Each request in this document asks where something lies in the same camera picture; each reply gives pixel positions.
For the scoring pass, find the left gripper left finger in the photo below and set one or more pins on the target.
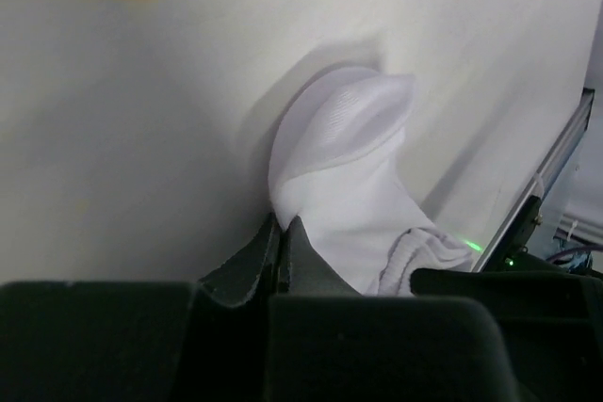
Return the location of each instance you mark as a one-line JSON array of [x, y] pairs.
[[142, 341]]

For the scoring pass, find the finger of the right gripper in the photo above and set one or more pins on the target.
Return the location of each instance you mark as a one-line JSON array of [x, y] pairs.
[[551, 322]]

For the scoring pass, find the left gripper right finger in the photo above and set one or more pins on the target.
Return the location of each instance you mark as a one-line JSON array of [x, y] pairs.
[[328, 343]]

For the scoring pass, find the white sock black stripes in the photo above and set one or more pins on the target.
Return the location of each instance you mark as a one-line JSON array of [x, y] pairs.
[[333, 166]]

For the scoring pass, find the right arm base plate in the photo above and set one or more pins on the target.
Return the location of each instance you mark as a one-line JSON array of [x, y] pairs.
[[516, 235]]

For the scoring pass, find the aluminium rail frame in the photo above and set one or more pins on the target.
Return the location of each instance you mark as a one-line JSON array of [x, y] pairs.
[[552, 183]]

